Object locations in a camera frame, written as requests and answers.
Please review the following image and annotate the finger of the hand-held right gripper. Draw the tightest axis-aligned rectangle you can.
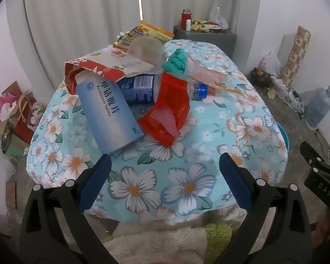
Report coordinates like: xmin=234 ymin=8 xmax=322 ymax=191
xmin=300 ymin=141 xmax=330 ymax=175

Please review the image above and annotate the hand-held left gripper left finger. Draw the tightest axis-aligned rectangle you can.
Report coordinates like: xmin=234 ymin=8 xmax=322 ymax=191
xmin=19 ymin=153 xmax=119 ymax=264

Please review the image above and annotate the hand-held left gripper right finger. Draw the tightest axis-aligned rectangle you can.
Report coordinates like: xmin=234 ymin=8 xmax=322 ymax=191
xmin=214 ymin=152 xmax=312 ymax=264

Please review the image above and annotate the blue plastic basin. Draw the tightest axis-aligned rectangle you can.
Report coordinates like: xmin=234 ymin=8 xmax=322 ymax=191
xmin=276 ymin=122 xmax=290 ymax=154

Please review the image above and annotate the light blue medicine box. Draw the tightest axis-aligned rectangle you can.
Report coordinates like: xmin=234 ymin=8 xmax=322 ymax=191
xmin=75 ymin=74 xmax=144 ymax=157

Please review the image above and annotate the clear plastic bottle blue cap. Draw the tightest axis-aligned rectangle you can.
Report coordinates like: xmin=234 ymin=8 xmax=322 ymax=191
xmin=117 ymin=73 xmax=209 ymax=105

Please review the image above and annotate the red plastic packet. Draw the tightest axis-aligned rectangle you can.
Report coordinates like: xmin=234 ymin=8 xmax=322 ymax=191
xmin=137 ymin=71 xmax=191 ymax=147

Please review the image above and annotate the clear wrapper with orange print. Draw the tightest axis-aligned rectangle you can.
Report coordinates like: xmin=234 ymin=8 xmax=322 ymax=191
xmin=185 ymin=55 xmax=245 ymax=97

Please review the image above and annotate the red white paper bag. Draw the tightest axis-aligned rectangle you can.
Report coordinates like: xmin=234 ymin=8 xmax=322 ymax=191
xmin=64 ymin=47 xmax=154 ymax=95

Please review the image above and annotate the teal plastic bag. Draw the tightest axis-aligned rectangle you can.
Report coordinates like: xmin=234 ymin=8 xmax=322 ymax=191
xmin=162 ymin=48 xmax=188 ymax=76

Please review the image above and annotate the clear plastic cup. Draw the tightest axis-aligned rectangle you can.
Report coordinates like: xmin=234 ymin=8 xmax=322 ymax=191
xmin=125 ymin=37 xmax=168 ymax=72

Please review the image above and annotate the yellow snack packet strip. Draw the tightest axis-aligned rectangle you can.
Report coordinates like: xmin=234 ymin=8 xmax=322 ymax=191
xmin=113 ymin=26 xmax=149 ymax=50

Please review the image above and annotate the yellow orange snack packet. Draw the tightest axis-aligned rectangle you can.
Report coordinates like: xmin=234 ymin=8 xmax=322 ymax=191
xmin=139 ymin=20 xmax=175 ymax=44

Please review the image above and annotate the blue water jug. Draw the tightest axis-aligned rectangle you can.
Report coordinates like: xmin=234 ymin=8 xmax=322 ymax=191
xmin=304 ymin=85 xmax=330 ymax=128

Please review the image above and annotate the blue floral tablecloth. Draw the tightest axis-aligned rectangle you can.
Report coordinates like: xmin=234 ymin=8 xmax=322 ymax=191
xmin=26 ymin=40 xmax=289 ymax=224

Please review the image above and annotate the white printed sheet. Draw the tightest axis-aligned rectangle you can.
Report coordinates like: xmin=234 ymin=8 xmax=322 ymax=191
xmin=272 ymin=75 xmax=295 ymax=95

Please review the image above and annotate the fluffy white green cloth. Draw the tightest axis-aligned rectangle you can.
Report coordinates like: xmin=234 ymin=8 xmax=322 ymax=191
xmin=102 ymin=214 xmax=237 ymax=264

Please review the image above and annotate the dark brown box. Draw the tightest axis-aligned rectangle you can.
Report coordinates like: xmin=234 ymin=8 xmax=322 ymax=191
xmin=250 ymin=67 xmax=273 ymax=88

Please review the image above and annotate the patterned paper roll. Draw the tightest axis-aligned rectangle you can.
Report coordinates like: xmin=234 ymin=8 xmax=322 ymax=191
xmin=280 ymin=25 xmax=312 ymax=87

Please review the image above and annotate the white printed plastic bag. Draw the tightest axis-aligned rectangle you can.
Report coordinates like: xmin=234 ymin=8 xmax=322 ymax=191
xmin=258 ymin=51 xmax=284 ymax=77

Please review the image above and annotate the pile of gift bags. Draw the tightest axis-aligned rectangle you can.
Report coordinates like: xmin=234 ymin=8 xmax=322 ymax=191
xmin=0 ymin=81 xmax=48 ymax=158

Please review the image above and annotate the grey cabinet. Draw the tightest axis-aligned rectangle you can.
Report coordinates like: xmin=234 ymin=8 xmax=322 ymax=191
xmin=173 ymin=25 xmax=238 ymax=59

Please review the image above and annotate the pile of yellow snack wrappers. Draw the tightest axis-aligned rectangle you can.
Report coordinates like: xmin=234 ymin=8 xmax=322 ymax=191
xmin=191 ymin=19 xmax=219 ymax=33

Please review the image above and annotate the white curtain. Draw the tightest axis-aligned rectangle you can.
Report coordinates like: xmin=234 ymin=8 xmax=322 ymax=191
xmin=5 ymin=0 xmax=262 ymax=97

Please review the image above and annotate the red thermos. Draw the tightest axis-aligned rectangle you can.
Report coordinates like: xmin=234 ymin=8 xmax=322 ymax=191
xmin=181 ymin=9 xmax=192 ymax=29

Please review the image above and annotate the black power cable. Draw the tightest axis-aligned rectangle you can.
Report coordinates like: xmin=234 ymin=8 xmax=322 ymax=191
xmin=315 ymin=129 xmax=330 ymax=165

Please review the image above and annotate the tangle of cables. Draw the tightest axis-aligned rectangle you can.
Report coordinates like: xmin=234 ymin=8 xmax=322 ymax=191
xmin=291 ymin=87 xmax=306 ymax=119

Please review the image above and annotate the white plastic bag with handles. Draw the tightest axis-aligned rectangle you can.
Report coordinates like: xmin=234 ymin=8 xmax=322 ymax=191
xmin=209 ymin=6 xmax=229 ymax=31

